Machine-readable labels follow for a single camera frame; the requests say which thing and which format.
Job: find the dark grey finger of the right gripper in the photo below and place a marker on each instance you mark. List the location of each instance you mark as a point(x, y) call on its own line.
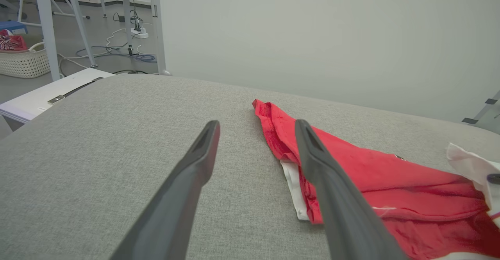
point(494, 178)

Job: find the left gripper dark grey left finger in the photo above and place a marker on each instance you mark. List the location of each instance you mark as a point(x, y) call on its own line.
point(179, 197)

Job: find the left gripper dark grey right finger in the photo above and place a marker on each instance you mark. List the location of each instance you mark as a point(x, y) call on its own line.
point(336, 205)

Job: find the red basketball jersey white trim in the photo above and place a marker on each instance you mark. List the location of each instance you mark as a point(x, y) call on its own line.
point(390, 174)

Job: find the red patterned garment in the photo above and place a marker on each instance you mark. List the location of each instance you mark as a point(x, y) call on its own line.
point(11, 43)

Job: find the white power strip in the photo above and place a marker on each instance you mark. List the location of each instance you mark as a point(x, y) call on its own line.
point(140, 33)

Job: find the white woven laundry basket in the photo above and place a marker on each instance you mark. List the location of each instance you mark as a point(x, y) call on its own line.
point(23, 64)

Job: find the blue box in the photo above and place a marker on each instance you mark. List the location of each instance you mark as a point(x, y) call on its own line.
point(11, 26)

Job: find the grey frame with black brackets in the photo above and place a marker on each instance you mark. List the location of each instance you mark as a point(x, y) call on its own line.
point(484, 109)

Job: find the white metal frame post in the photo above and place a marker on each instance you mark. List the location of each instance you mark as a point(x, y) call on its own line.
point(157, 25)

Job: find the white metal frame leg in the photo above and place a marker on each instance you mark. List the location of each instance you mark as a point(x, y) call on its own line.
point(126, 9)
point(47, 25)
point(80, 21)

